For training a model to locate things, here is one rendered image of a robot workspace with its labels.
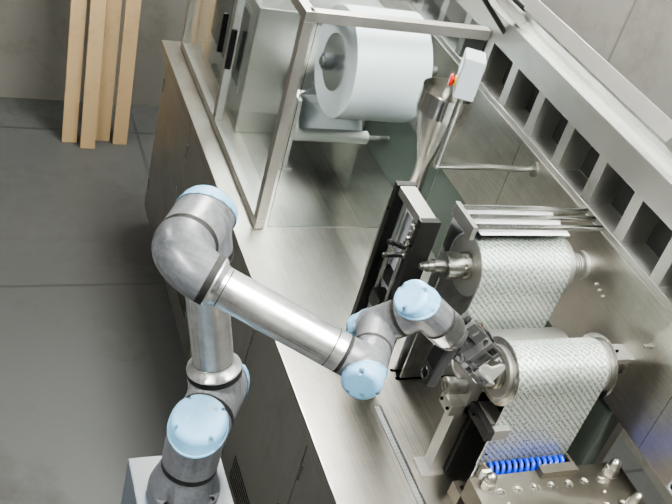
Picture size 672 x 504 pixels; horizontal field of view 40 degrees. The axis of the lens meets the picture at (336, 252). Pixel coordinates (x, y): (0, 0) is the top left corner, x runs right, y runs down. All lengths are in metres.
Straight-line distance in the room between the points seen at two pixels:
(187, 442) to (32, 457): 1.45
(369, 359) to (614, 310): 0.75
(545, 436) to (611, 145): 0.68
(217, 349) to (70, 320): 1.88
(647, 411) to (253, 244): 1.21
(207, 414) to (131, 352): 1.76
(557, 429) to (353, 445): 0.47
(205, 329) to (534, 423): 0.75
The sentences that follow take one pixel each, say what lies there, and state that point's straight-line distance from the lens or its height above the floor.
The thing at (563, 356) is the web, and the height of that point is 1.31.
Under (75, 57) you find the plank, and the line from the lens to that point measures 4.59.
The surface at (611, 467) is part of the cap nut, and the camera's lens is 2.24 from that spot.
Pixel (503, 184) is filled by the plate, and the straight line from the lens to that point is 2.58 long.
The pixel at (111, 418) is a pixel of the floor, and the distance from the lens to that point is 3.37.
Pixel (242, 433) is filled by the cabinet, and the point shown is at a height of 0.43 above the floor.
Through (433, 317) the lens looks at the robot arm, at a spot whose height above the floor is 1.46.
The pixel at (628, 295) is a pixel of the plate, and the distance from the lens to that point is 2.17.
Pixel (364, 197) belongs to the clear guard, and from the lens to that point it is 2.85.
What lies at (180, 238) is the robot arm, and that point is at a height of 1.52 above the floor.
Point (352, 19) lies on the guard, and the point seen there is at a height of 1.59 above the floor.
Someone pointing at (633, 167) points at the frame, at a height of 1.62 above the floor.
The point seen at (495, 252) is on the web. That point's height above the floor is 1.40.
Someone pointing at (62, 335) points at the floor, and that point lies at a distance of 3.65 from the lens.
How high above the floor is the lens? 2.48
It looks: 35 degrees down
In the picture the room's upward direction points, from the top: 17 degrees clockwise
